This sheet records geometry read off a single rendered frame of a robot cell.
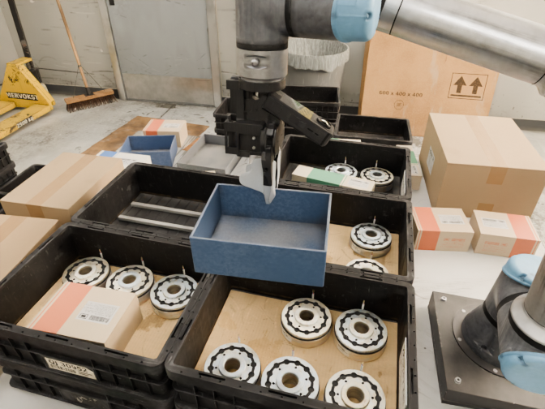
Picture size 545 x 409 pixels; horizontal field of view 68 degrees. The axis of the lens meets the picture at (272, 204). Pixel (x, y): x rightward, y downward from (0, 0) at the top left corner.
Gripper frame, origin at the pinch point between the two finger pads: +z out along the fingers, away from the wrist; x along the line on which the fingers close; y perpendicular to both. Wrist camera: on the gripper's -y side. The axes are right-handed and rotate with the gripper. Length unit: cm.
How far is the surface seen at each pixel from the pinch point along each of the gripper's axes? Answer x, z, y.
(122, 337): 13.1, 27.6, 26.2
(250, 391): 22.4, 21.8, -1.9
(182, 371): 21.6, 21.7, 9.4
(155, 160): -75, 33, 64
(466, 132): -89, 15, -50
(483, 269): -42, 39, -53
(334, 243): -27.4, 27.3, -10.7
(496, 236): -48, 31, -56
